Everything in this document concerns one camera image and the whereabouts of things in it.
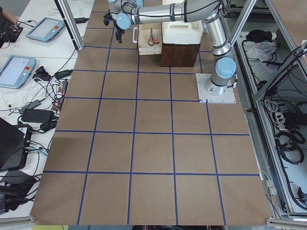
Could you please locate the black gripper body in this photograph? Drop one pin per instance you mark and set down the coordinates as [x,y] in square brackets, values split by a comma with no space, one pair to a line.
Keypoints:
[118,30]

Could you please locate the wooden drawer with white handle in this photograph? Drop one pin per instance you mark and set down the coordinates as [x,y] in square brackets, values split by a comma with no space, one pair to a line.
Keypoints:
[141,34]

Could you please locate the grey orange scissors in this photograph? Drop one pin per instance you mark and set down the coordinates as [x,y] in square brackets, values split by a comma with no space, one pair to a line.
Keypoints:
[152,40]

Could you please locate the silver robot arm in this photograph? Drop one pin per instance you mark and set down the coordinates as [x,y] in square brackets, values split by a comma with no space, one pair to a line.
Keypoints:
[125,13]

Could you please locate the dark brown drawer cabinet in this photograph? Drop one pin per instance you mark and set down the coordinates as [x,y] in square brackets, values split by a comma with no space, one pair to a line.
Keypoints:
[177,55]

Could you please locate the white plastic tray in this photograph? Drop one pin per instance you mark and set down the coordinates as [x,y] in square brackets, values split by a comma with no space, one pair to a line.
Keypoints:
[182,33]

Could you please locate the blue teach pendant far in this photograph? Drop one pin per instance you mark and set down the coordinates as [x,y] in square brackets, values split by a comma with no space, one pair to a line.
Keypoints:
[46,29]

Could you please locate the blue teach pendant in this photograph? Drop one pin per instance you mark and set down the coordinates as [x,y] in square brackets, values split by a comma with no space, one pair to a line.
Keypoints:
[46,29]
[16,71]

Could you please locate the blue teach pendant near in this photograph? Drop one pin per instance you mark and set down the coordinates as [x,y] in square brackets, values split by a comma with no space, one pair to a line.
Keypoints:
[16,71]

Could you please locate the black power adapter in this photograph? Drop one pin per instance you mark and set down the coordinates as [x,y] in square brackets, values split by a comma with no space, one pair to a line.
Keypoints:
[37,116]

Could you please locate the white cloth bundle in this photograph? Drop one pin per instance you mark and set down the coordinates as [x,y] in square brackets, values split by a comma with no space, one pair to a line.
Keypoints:
[262,51]

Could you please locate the black laptop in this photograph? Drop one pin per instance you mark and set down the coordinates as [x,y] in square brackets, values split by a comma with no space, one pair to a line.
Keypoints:
[14,140]

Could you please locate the aluminium frame post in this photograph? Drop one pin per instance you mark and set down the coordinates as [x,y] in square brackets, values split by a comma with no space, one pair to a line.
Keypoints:
[68,18]

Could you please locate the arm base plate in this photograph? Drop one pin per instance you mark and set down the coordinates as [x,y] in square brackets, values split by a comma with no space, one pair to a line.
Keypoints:
[212,94]

